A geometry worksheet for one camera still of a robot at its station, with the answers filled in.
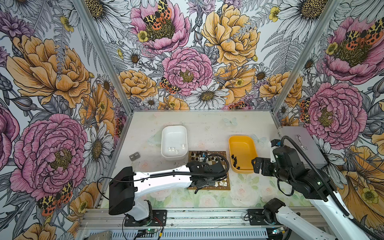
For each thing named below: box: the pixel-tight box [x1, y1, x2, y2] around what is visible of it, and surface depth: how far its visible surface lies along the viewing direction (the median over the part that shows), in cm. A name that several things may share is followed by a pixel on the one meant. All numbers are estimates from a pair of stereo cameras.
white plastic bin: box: [161, 125, 188, 161], surface depth 101 cm
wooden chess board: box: [186, 150, 231, 190], surface depth 59 cm
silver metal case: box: [280, 126, 328, 168], surface depth 85 cm
